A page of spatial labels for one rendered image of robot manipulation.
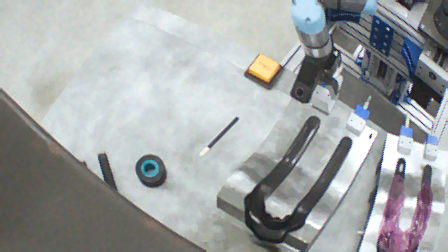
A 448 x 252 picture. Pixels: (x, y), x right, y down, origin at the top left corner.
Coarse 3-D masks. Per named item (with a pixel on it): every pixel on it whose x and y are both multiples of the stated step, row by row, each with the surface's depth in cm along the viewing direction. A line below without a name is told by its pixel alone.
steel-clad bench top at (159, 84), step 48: (96, 48) 176; (144, 48) 174; (192, 48) 172; (240, 48) 171; (96, 96) 167; (144, 96) 166; (192, 96) 165; (240, 96) 164; (288, 96) 163; (96, 144) 160; (144, 144) 159; (192, 144) 158; (240, 144) 158; (144, 192) 152; (192, 192) 152; (336, 240) 143
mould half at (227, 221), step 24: (288, 120) 150; (336, 120) 149; (264, 144) 148; (288, 144) 148; (312, 144) 147; (336, 144) 146; (360, 144) 146; (240, 168) 141; (264, 168) 143; (312, 168) 144; (360, 168) 150; (240, 192) 137; (288, 192) 138; (336, 192) 140; (216, 216) 142; (240, 216) 139; (312, 216) 133; (192, 240) 139; (216, 240) 139; (240, 240) 139; (288, 240) 134; (312, 240) 131
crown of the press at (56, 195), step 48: (0, 96) 25; (0, 144) 24; (48, 144) 24; (0, 192) 23; (48, 192) 23; (96, 192) 23; (0, 240) 21; (48, 240) 21; (96, 240) 22; (144, 240) 22
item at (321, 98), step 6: (336, 72) 150; (324, 84) 148; (318, 90) 147; (324, 90) 146; (312, 96) 147; (318, 96) 146; (324, 96) 146; (318, 102) 147; (324, 102) 145; (330, 102) 146; (318, 108) 150; (324, 108) 148; (330, 108) 148
